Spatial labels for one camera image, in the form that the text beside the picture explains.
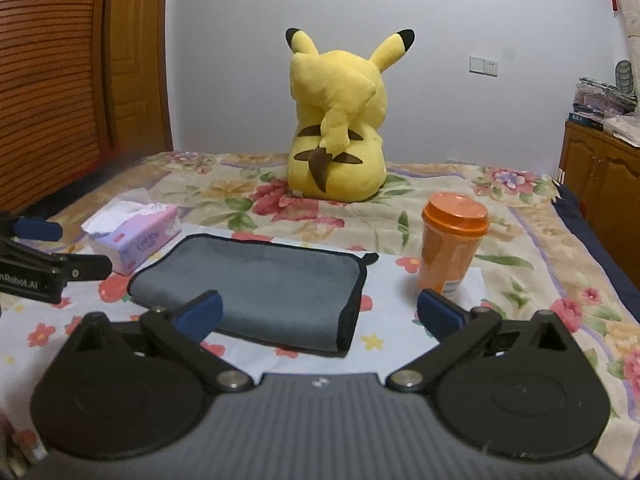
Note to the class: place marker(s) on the beige curtain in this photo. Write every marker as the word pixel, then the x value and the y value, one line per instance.
pixel 625 5

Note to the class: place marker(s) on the purple tissue box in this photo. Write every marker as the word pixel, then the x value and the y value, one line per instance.
pixel 130 228

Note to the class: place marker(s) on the wooden cabinet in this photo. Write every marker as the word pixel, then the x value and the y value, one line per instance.
pixel 603 172

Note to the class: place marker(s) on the wooden door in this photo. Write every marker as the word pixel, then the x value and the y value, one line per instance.
pixel 135 76

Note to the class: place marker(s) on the yellow Pikachu plush toy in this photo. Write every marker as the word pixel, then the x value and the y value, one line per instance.
pixel 341 102

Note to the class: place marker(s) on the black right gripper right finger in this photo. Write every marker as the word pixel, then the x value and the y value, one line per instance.
pixel 515 389

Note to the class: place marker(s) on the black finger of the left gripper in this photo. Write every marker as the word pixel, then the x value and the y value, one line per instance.
pixel 35 275

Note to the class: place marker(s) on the clutter on cabinet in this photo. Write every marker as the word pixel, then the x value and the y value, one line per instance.
pixel 613 108

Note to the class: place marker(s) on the purple and grey towel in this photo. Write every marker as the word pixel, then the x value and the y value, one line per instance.
pixel 288 296

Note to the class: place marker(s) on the white wall switch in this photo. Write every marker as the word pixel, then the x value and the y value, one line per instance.
pixel 483 66

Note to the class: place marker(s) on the floral bed quilt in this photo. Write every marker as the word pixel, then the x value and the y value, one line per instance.
pixel 528 261

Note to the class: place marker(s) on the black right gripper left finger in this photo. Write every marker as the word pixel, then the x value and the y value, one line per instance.
pixel 122 389

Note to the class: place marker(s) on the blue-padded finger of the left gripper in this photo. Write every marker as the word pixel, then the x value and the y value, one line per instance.
pixel 28 228

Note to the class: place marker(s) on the white floral mat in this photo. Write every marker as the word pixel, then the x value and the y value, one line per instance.
pixel 387 332

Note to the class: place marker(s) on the dark blue bedsheet edge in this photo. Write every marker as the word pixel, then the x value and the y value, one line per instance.
pixel 567 208

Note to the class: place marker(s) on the orange lidded cup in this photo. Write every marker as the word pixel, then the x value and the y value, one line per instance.
pixel 453 227

